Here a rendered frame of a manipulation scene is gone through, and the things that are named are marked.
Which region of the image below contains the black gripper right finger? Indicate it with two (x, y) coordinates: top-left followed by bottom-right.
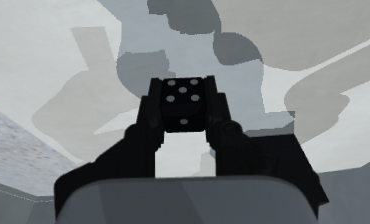
(204, 75), (320, 221)

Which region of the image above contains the black die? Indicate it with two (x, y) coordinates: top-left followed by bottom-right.
(159, 77), (207, 133)

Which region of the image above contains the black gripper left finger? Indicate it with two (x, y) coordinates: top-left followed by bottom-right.
(54, 78), (165, 220)

